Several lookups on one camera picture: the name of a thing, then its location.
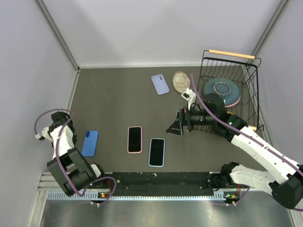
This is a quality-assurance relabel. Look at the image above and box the blue glazed plate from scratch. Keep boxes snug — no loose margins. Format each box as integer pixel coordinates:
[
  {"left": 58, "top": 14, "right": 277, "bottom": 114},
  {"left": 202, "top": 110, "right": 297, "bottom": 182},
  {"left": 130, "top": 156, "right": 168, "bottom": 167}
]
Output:
[{"left": 203, "top": 78, "right": 241, "bottom": 106}]

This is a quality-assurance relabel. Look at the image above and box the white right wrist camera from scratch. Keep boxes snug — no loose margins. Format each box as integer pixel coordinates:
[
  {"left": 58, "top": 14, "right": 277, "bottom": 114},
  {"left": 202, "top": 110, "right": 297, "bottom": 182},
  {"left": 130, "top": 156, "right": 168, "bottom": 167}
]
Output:
[{"left": 181, "top": 88, "right": 196, "bottom": 110}]

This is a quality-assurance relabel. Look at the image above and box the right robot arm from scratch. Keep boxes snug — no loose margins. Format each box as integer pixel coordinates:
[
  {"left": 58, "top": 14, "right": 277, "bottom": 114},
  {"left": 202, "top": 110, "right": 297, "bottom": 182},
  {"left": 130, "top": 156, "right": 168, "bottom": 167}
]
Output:
[{"left": 166, "top": 89, "right": 303, "bottom": 210}]

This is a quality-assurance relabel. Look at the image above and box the purple-edged black phone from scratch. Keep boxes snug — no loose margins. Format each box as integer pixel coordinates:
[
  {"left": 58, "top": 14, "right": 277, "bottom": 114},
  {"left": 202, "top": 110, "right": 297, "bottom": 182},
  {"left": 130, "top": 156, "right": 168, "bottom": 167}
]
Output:
[{"left": 149, "top": 139, "right": 165, "bottom": 166}]

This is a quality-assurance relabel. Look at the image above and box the blue phone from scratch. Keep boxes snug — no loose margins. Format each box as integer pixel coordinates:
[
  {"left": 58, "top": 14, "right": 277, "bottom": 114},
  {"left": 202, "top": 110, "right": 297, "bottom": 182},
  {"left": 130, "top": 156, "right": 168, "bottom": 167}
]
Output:
[{"left": 81, "top": 131, "right": 98, "bottom": 157}]

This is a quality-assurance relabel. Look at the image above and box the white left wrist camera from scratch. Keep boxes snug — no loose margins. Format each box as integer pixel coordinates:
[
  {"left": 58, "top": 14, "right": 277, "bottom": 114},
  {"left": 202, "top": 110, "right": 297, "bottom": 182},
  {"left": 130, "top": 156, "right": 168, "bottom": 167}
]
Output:
[{"left": 35, "top": 127, "right": 52, "bottom": 141}]

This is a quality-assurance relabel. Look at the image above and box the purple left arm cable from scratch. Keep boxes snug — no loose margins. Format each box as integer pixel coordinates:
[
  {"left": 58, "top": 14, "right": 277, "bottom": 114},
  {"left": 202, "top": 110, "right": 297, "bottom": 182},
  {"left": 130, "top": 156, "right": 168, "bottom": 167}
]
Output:
[{"left": 34, "top": 108, "right": 118, "bottom": 205}]

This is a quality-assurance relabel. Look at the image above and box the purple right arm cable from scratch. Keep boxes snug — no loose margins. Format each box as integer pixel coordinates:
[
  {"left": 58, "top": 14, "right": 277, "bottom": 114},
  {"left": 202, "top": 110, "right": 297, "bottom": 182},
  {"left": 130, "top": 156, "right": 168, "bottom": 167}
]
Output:
[{"left": 190, "top": 73, "right": 303, "bottom": 211}]

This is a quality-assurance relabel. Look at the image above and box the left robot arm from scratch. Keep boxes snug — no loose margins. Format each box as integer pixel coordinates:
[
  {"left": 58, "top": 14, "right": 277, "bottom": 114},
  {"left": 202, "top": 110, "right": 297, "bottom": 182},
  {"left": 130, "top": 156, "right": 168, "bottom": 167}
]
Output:
[{"left": 34, "top": 109, "right": 107, "bottom": 196}]

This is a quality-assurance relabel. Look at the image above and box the speckled oval dish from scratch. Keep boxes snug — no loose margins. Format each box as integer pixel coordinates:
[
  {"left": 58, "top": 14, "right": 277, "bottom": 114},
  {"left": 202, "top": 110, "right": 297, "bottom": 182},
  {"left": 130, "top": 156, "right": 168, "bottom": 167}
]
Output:
[{"left": 172, "top": 71, "right": 191, "bottom": 94}]

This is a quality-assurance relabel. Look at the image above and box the pink plate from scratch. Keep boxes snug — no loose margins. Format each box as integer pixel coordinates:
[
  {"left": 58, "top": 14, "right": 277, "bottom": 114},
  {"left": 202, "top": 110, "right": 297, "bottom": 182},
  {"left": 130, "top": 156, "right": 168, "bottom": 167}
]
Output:
[{"left": 225, "top": 96, "right": 241, "bottom": 108}]

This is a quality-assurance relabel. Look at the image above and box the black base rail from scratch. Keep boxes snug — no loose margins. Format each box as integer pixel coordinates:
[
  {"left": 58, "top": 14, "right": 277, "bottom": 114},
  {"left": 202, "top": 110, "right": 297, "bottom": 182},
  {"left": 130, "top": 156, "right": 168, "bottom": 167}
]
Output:
[{"left": 106, "top": 172, "right": 246, "bottom": 197}]

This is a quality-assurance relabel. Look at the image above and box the grey cable duct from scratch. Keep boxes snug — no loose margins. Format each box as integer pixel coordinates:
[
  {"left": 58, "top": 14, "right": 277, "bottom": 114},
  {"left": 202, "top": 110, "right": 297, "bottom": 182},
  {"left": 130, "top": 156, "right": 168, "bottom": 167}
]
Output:
[{"left": 47, "top": 191, "right": 239, "bottom": 201}]

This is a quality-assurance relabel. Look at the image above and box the black wire dish rack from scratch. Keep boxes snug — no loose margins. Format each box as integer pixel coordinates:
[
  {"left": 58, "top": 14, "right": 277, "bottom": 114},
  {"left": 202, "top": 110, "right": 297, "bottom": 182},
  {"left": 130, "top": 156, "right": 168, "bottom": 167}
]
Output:
[{"left": 196, "top": 50, "right": 264, "bottom": 131}]

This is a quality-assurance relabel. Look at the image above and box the pink phone case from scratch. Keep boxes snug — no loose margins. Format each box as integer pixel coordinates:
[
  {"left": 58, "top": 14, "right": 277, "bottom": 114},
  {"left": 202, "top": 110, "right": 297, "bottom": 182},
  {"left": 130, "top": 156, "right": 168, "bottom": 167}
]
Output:
[{"left": 127, "top": 126, "right": 143, "bottom": 154}]

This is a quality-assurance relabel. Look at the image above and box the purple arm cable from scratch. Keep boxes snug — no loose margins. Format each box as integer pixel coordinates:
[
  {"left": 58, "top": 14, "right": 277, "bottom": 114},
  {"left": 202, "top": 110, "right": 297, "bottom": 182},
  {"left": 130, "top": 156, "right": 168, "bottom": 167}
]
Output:
[
  {"left": 34, "top": 108, "right": 118, "bottom": 205},
  {"left": 190, "top": 73, "right": 303, "bottom": 211}
]

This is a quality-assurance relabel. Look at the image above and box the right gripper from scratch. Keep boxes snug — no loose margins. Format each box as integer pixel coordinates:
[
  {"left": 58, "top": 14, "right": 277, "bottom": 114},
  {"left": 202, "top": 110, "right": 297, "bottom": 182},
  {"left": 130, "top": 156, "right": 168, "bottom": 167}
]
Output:
[{"left": 166, "top": 102, "right": 216, "bottom": 136}]

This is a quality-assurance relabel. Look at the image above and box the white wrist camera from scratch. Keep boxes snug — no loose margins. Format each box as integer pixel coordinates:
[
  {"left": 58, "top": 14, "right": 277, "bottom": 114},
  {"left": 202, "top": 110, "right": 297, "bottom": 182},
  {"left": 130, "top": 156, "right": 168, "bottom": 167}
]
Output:
[
  {"left": 181, "top": 88, "right": 196, "bottom": 110},
  {"left": 35, "top": 127, "right": 52, "bottom": 141}
]

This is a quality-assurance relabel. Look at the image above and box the lavender phone case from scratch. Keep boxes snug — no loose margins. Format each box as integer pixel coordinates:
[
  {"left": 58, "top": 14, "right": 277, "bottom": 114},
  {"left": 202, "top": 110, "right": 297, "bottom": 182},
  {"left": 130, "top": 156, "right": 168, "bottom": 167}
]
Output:
[{"left": 151, "top": 74, "right": 169, "bottom": 95}]

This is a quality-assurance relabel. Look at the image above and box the light blue phone case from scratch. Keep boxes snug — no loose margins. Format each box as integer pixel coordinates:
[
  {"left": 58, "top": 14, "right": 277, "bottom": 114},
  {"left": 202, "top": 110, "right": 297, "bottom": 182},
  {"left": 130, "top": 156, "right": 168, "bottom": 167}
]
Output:
[{"left": 148, "top": 138, "right": 166, "bottom": 168}]

